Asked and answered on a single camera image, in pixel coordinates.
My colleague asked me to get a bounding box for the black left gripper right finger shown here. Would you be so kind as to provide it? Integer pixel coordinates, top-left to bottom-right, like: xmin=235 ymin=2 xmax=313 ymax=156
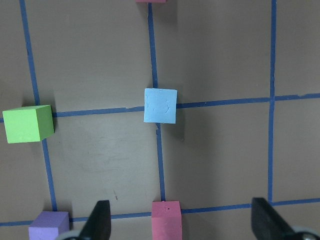
xmin=250 ymin=197 xmax=320 ymax=240

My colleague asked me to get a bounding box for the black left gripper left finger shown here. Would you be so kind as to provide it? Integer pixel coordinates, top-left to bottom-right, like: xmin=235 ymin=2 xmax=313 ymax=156
xmin=79 ymin=200 xmax=111 ymax=240

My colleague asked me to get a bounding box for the light blue foam block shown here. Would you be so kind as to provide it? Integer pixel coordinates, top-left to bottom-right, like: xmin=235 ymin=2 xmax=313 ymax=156
xmin=143 ymin=88 xmax=178 ymax=124

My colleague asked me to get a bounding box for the purple foam block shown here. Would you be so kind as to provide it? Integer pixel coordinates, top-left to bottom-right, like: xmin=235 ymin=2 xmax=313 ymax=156
xmin=28 ymin=211 xmax=70 ymax=240

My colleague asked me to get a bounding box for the pink foam block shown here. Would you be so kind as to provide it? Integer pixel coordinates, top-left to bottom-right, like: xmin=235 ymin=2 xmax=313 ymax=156
xmin=135 ymin=0 xmax=167 ymax=4
xmin=151 ymin=201 xmax=183 ymax=240

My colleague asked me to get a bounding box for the green foam block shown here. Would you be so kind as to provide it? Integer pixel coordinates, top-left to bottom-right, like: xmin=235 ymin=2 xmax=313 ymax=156
xmin=2 ymin=105 xmax=55 ymax=144

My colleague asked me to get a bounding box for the pink foam block far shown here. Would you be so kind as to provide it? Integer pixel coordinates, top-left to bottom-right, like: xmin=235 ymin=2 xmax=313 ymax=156
xmin=135 ymin=0 xmax=167 ymax=4

